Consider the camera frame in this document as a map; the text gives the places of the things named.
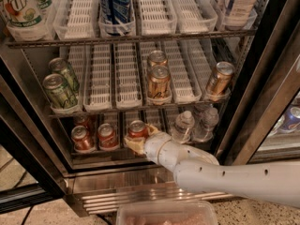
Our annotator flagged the gold can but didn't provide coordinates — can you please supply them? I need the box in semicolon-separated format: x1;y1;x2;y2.
205;62;235;96
147;50;168;68
148;66;171;99

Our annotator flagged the gold can back centre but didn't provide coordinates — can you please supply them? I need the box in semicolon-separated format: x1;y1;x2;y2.
147;50;168;68

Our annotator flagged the clear plastic container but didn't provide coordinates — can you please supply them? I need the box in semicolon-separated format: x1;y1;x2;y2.
115;201;218;225

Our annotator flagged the green can front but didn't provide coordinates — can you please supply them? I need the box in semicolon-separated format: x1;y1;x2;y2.
42;73;78;109

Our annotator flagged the green can back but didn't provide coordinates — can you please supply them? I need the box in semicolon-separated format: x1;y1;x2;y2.
49;57;80;95

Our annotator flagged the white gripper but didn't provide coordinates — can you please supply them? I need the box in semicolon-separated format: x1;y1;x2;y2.
124;124;190;172

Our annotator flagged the green can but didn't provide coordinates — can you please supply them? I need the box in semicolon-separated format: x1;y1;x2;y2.
42;73;78;109
49;57;80;95

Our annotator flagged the water bottle right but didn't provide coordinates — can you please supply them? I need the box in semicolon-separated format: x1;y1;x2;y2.
192;107;219;143

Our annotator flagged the top wire shelf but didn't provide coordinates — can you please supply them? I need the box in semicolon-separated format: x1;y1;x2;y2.
5;29;256;49

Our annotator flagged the middle wire shelf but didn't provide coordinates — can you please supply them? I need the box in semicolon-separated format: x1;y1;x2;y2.
48;99;226;118

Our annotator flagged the fridge door frame right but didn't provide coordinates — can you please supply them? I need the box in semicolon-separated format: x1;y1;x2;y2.
212;0;300;165

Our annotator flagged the wire shelf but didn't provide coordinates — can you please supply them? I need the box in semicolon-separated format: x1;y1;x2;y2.
48;99;226;118
5;29;256;49

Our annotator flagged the steel fridge base grille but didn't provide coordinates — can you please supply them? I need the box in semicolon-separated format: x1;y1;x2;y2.
64;164;233;217

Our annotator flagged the blue pepsi can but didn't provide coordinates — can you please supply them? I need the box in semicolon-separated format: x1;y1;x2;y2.
279;106;300;133

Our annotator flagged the water bottle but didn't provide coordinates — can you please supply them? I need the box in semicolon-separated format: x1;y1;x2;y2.
192;107;219;143
171;111;195;143

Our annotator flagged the gold can front centre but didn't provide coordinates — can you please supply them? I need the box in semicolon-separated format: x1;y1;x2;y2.
148;66;171;99

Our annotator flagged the white label bottle right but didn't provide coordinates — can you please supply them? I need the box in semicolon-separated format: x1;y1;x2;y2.
211;0;257;31

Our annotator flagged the blue pepsi bottle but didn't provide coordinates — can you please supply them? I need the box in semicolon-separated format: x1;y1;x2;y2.
99;0;135;36

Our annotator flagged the open fridge door left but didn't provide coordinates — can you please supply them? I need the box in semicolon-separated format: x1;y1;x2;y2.
0;60;64;214

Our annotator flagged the gold can right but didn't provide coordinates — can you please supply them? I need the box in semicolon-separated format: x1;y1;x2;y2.
205;62;235;96

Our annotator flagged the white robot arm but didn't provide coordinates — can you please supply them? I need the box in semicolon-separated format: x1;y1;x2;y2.
125;126;300;208

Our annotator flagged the red coke can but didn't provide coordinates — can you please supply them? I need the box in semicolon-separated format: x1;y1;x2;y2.
97;124;118;151
73;115;92;131
127;120;149;138
71;126;96;153

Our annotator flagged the water bottle left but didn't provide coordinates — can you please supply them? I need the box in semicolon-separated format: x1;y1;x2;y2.
171;111;195;143

